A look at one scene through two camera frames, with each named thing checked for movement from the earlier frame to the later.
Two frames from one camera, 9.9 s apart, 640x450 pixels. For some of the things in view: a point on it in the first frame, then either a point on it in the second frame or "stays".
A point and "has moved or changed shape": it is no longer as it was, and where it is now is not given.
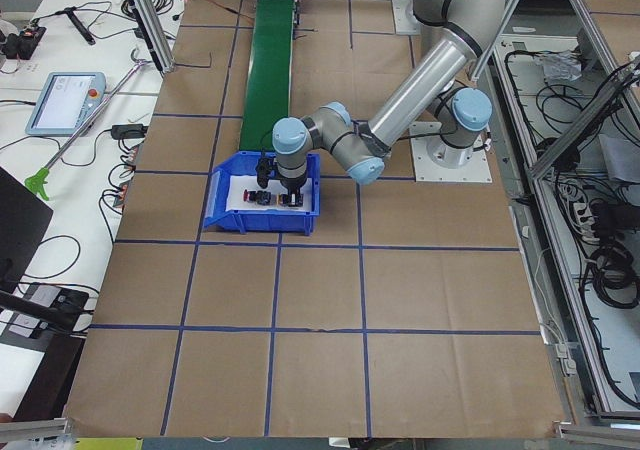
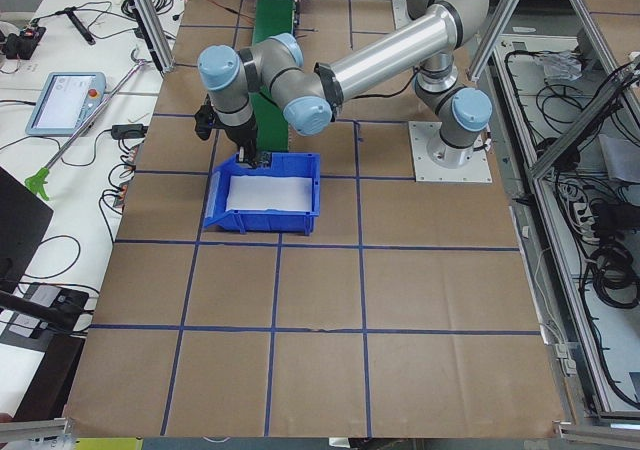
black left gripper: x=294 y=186 to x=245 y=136
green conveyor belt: x=267 y=91 stays
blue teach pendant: x=65 y=103 stays
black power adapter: x=128 y=131 stays
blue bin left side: x=243 y=163 stays
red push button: x=261 y=197 has moved or changed shape
